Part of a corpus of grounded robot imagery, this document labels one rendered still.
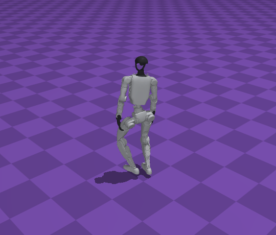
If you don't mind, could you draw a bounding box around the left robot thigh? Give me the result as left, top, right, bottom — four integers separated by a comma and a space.
117, 117, 136, 146

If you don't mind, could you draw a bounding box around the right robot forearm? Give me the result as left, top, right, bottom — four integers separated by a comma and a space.
150, 99, 158, 112

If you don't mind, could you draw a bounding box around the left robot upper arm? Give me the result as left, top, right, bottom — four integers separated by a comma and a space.
119, 76, 132, 102

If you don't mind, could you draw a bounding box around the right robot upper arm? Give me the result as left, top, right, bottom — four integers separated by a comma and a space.
149, 77, 158, 100

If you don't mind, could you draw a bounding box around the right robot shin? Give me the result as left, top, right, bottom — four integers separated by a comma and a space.
141, 136, 150, 168

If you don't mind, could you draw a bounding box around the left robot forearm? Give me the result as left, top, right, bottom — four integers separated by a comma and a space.
116, 96, 124, 118

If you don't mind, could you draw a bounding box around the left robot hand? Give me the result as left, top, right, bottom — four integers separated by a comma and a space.
116, 115, 124, 131

